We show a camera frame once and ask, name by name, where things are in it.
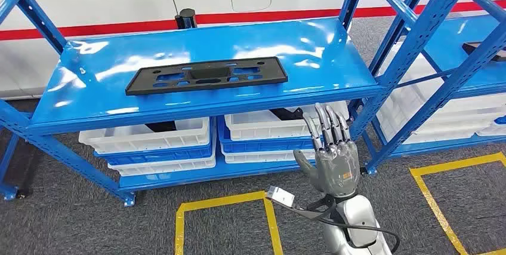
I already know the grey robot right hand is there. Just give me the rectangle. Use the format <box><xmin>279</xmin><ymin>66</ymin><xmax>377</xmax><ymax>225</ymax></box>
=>
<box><xmin>292</xmin><ymin>103</ymin><xmax>362</xmax><ymax>200</ymax></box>

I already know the black plastic mounting plate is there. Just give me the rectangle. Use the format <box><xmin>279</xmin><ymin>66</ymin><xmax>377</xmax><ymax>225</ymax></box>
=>
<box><xmin>461</xmin><ymin>41</ymin><xmax>506</xmax><ymax>63</ymax></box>
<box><xmin>125</xmin><ymin>56</ymin><xmax>289</xmax><ymax>97</ymax></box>

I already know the black curved plastic part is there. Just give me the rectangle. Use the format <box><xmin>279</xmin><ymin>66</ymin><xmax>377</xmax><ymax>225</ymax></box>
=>
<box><xmin>144</xmin><ymin>120</ymin><xmax>177</xmax><ymax>133</ymax></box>
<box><xmin>270</xmin><ymin>107</ymin><xmax>305</xmax><ymax>121</ymax></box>

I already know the white plastic crate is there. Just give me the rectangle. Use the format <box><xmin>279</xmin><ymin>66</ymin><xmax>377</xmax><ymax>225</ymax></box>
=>
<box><xmin>107</xmin><ymin>154</ymin><xmax>217</xmax><ymax>177</ymax></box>
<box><xmin>375</xmin><ymin>41</ymin><xmax>506</xmax><ymax>145</ymax></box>
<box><xmin>475</xmin><ymin>123</ymin><xmax>506</xmax><ymax>138</ymax></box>
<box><xmin>224</xmin><ymin>100</ymin><xmax>351</xmax><ymax>142</ymax></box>
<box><xmin>220</xmin><ymin>146</ymin><xmax>317</xmax><ymax>165</ymax></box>
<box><xmin>78</xmin><ymin>116</ymin><xmax>211</xmax><ymax>155</ymax></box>

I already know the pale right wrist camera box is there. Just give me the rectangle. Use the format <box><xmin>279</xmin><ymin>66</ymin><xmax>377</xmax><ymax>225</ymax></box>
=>
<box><xmin>266</xmin><ymin>186</ymin><xmax>296</xmax><ymax>208</ymax></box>

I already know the black cylindrical post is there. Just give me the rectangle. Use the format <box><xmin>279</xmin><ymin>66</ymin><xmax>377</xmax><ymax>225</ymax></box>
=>
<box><xmin>175</xmin><ymin>8</ymin><xmax>198</xmax><ymax>30</ymax></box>

